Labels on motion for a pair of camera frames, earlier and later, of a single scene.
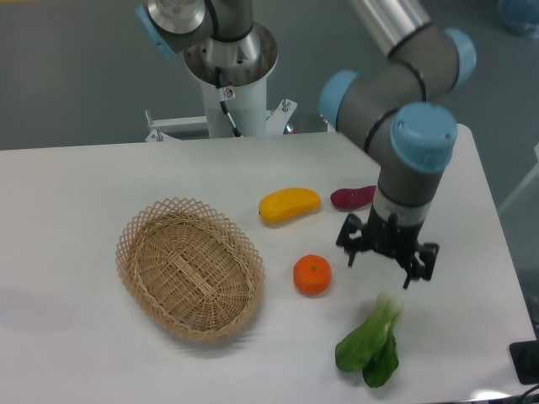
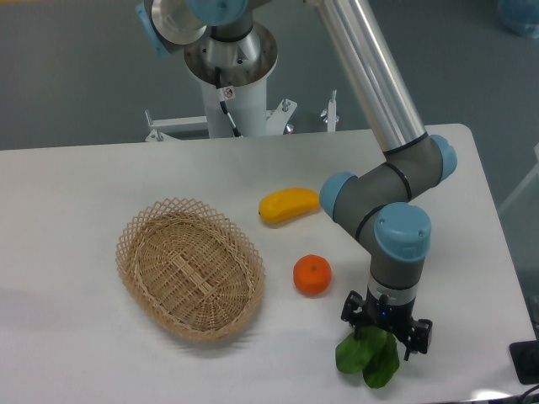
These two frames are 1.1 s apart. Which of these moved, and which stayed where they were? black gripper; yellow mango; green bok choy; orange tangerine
Moved: black gripper
Stayed: yellow mango; green bok choy; orange tangerine
